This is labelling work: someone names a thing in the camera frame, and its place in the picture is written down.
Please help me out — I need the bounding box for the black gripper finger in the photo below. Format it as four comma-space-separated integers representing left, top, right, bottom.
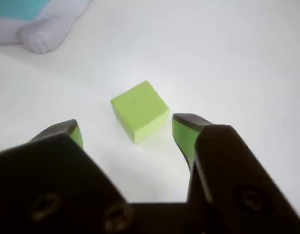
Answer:
0, 118, 138, 234
172, 113, 300, 234

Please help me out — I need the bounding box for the green cube block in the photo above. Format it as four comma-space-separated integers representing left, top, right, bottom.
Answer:
110, 80, 170, 146

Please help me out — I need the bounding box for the teal hippo shaped bin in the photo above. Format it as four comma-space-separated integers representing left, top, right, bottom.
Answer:
0, 0, 93, 55

